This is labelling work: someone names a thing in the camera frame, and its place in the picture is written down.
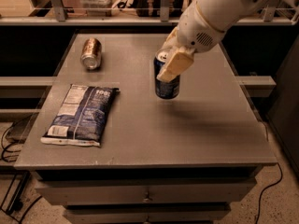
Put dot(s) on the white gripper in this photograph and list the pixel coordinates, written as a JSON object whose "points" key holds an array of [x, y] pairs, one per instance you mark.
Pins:
{"points": [[195, 28]]}

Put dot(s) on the grey metal shelf rail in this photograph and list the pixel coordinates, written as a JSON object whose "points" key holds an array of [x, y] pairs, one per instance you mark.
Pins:
{"points": [[14, 13]]}

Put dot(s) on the brown soda can lying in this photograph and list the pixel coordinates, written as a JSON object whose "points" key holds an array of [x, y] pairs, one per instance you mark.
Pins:
{"points": [[91, 53]]}

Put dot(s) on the upper grey drawer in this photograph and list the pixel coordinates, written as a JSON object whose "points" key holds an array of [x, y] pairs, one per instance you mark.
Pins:
{"points": [[117, 192]]}

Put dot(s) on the blue chip bag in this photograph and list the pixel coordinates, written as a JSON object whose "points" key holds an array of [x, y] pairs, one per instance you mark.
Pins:
{"points": [[82, 117]]}

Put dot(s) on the dark backpack on shelf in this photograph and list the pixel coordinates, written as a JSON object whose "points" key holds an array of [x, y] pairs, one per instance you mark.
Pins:
{"points": [[152, 8]]}

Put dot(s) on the lower grey drawer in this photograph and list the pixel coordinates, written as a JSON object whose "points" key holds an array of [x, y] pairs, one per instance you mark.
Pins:
{"points": [[147, 214]]}

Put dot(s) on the grey drawer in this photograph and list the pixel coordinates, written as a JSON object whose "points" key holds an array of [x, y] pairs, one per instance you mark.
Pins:
{"points": [[147, 214], [117, 192]]}

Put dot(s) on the grey drawer cabinet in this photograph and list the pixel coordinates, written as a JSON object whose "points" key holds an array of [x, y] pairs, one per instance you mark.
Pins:
{"points": [[208, 132]]}

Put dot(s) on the blue pepsi can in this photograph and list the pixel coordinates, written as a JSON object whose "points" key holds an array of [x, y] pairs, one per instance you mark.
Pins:
{"points": [[164, 90]]}

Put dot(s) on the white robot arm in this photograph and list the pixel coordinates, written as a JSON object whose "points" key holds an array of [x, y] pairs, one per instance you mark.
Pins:
{"points": [[223, 14]]}

